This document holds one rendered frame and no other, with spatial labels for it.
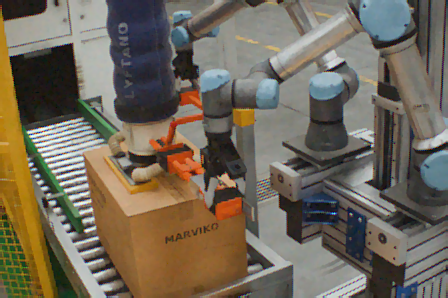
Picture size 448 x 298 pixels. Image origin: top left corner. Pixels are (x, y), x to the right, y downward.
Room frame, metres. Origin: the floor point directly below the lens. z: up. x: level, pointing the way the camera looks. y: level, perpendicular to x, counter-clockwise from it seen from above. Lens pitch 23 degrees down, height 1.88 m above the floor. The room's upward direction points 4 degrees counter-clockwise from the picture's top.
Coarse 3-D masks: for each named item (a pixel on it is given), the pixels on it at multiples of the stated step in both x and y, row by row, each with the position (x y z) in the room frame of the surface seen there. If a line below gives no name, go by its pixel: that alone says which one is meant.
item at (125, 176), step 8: (112, 160) 2.09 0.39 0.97; (112, 168) 2.04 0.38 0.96; (120, 168) 2.02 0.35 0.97; (136, 168) 1.95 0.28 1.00; (120, 176) 1.96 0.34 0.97; (128, 176) 1.95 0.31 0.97; (128, 184) 1.89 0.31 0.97; (136, 184) 1.89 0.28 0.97; (144, 184) 1.89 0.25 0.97; (152, 184) 1.88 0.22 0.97; (136, 192) 1.86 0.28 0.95
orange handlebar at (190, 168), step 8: (192, 96) 2.39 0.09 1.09; (200, 104) 2.29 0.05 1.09; (176, 120) 2.14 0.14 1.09; (184, 120) 2.15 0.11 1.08; (192, 120) 2.16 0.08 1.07; (152, 144) 1.95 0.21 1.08; (184, 160) 1.80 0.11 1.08; (176, 168) 1.75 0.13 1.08; (184, 168) 1.72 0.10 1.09; (192, 168) 1.71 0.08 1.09; (184, 176) 1.69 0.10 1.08; (200, 192) 1.58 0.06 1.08; (224, 208) 1.46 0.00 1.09; (232, 208) 1.46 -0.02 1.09; (240, 208) 1.47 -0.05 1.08
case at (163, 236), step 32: (96, 160) 2.15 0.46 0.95; (96, 192) 2.11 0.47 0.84; (128, 192) 1.87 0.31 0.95; (160, 192) 1.85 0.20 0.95; (192, 192) 1.84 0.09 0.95; (96, 224) 2.23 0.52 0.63; (128, 224) 1.71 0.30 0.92; (160, 224) 1.75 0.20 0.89; (192, 224) 1.79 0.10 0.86; (224, 224) 1.83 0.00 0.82; (128, 256) 1.78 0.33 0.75; (160, 256) 1.74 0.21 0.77; (192, 256) 1.78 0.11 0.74; (224, 256) 1.83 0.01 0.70; (160, 288) 1.73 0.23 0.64; (192, 288) 1.78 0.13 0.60
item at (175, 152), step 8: (176, 144) 1.87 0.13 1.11; (184, 144) 1.88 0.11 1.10; (160, 152) 1.83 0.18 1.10; (168, 152) 1.84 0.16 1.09; (176, 152) 1.83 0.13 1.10; (184, 152) 1.80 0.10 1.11; (192, 152) 1.82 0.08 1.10; (160, 160) 1.84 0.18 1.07; (168, 160) 1.78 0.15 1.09; (176, 160) 1.79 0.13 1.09; (192, 160) 1.81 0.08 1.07; (168, 168) 1.78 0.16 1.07
